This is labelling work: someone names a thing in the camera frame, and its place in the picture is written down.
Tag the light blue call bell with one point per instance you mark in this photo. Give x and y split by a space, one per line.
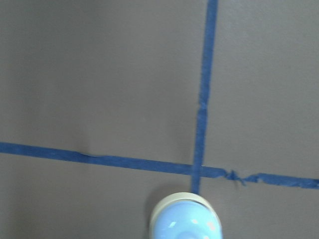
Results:
184 215

